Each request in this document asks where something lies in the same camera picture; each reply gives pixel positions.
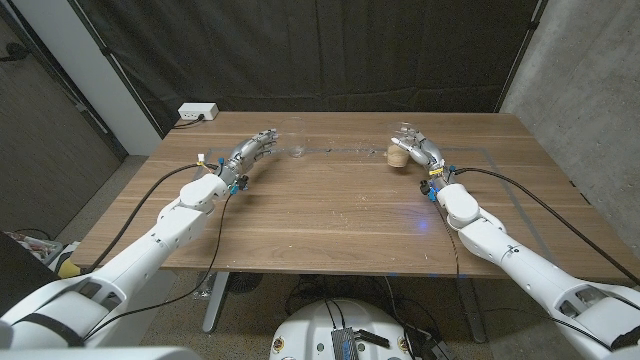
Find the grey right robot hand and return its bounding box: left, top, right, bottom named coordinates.
left=390, top=127, right=449, bottom=184

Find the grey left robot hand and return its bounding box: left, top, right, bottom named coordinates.
left=216, top=128, right=279, bottom=187

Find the brown granulated sugar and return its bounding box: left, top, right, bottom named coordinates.
left=386, top=144, right=411, bottom=170

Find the clear plastic cup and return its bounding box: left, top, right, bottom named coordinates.
left=279, top=116, right=308, bottom=159
left=385, top=122, right=419, bottom=170

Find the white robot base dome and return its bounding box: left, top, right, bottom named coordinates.
left=268, top=298, right=415, bottom=360

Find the white power strip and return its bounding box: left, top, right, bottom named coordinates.
left=177, top=102, right=220, bottom=122

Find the black round floor fan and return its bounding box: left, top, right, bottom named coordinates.
left=225, top=272, right=264, bottom=295

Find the black backdrop curtain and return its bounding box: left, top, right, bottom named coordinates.
left=67, top=0, right=546, bottom=136

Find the black backdrop stand pole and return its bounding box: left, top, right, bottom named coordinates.
left=494, top=0, right=549, bottom=114
left=67, top=0, right=166, bottom=139

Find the grey metal table leg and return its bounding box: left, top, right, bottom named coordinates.
left=454, top=277, right=489, bottom=345
left=202, top=271, right=231, bottom=334

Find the black connector block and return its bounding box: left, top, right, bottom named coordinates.
left=355, top=328, right=391, bottom=350

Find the yellow floor item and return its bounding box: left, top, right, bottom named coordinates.
left=57, top=259, right=84, bottom=280

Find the grey finned electronics box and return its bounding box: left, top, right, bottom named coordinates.
left=331, top=327, right=360, bottom=360

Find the printed clutter bag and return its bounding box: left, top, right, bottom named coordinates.
left=4, top=230, right=64, bottom=261

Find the white robot torso edge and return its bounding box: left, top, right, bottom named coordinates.
left=0, top=346, right=202, bottom=360

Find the black chair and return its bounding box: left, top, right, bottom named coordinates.
left=0, top=232, right=61, bottom=316

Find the black power cord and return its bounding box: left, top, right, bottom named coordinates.
left=172, top=114, right=206, bottom=130

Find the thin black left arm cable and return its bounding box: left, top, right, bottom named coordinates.
left=82, top=192, right=235, bottom=344

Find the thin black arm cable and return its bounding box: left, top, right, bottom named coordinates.
left=430, top=197, right=615, bottom=352
left=82, top=192, right=235, bottom=344

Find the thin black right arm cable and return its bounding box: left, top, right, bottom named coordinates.
left=430, top=197, right=615, bottom=352

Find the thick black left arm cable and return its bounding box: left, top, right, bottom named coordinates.
left=79, top=162, right=221, bottom=276

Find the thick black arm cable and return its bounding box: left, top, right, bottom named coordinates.
left=449, top=166, right=640, bottom=287
left=79, top=162, right=221, bottom=276

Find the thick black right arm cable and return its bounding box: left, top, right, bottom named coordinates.
left=449, top=166, right=640, bottom=287

